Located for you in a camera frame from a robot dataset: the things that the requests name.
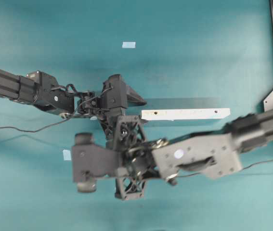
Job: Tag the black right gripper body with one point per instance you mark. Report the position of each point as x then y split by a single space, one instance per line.
141 167

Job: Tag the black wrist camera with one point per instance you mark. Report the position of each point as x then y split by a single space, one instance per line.
116 95
91 162

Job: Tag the white particleboard wooden board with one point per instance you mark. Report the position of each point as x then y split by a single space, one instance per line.
185 114

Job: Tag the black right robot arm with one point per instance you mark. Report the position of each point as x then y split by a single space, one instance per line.
214 154

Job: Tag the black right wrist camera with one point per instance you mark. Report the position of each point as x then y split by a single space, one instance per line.
91 162

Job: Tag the blue tape marker top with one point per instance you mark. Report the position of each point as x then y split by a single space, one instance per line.
129 45

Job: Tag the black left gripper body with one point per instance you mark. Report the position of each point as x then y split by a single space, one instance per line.
118 127

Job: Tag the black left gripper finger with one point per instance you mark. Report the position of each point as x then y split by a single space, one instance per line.
133 98

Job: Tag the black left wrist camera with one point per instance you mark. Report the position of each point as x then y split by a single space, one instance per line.
116 95

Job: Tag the blue tape marker left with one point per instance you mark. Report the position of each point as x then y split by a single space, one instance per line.
67 155

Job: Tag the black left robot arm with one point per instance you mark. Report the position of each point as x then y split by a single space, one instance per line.
43 91

